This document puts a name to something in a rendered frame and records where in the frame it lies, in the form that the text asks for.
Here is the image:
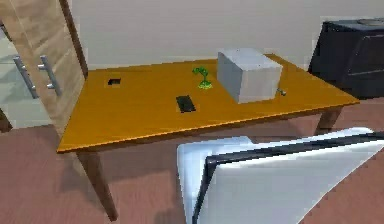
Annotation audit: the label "black cellphone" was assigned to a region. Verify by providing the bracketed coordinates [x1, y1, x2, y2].
[175, 95, 197, 114]

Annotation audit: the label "grey carton box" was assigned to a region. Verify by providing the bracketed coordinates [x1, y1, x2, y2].
[216, 47, 284, 105]

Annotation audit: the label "orange wooden table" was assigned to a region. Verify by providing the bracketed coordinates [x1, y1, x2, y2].
[56, 53, 361, 222]

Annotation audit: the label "light wooden door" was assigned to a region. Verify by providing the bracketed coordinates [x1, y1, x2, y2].
[0, 0, 90, 139]

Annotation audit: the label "dark navy cabinet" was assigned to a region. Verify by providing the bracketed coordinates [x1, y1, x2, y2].
[307, 17, 384, 100]

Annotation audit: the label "grey round dish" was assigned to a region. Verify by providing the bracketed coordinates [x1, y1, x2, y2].
[356, 18, 384, 27]

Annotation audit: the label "grey bar door handle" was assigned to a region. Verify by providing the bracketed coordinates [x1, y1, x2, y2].
[37, 54, 63, 97]
[12, 55, 39, 100]

